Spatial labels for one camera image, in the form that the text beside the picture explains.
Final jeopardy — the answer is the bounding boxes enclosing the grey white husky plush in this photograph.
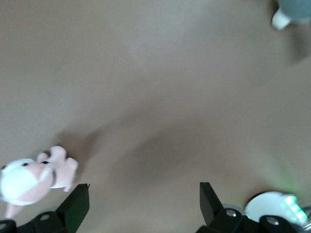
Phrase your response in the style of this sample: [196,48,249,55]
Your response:
[271,0,311,31]

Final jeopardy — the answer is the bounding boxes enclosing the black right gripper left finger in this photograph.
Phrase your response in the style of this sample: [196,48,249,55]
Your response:
[18,183,91,233]

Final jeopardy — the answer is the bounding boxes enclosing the pale pink white puppy plush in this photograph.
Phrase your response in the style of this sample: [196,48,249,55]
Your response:
[0,145,79,220]

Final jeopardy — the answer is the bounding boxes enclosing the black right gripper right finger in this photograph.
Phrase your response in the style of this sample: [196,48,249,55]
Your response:
[196,182,252,233]

